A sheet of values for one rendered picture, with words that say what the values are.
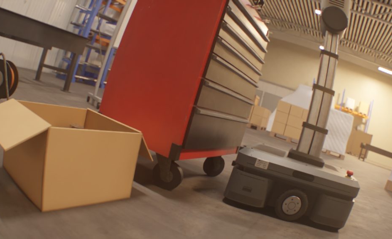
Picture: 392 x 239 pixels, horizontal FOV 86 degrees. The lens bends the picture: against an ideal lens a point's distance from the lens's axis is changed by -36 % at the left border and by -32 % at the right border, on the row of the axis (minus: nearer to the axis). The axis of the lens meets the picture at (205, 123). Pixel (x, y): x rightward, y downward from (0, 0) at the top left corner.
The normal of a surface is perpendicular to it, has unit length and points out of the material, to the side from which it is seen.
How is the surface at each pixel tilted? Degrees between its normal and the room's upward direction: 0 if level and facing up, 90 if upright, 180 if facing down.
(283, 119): 90
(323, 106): 90
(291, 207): 90
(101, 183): 90
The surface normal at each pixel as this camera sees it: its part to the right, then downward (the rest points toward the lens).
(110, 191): 0.87, 0.29
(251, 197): -0.30, -0.02
